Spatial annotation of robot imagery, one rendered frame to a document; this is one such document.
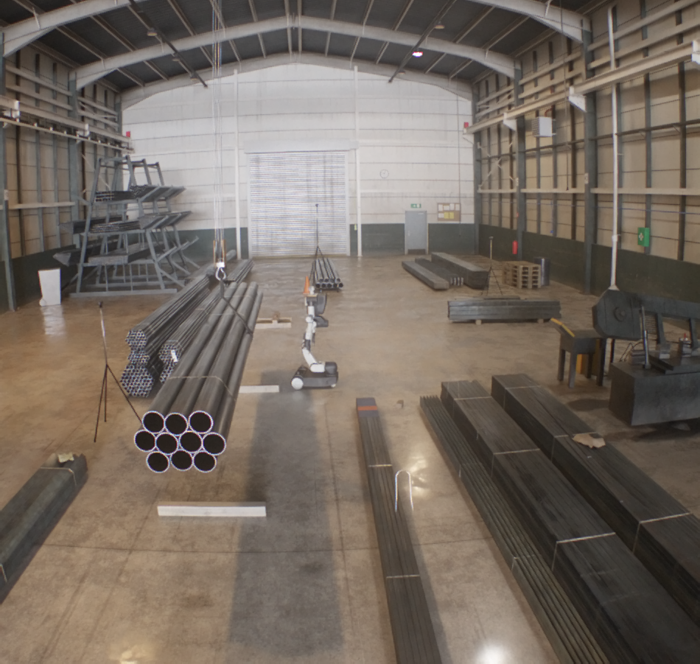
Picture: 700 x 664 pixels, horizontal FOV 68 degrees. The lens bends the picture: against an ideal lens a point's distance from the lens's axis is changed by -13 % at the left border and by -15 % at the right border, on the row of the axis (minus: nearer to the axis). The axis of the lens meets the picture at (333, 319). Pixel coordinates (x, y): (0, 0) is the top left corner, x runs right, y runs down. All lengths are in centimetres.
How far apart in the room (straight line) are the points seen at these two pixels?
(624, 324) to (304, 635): 547
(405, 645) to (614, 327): 510
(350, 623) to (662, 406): 524
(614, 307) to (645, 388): 109
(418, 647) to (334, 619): 74
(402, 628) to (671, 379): 521
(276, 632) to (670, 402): 581
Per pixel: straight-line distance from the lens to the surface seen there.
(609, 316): 768
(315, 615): 428
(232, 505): 548
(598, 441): 583
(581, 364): 986
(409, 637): 387
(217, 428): 394
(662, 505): 491
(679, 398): 818
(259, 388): 877
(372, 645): 403
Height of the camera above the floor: 276
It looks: 12 degrees down
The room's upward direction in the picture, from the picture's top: 1 degrees counter-clockwise
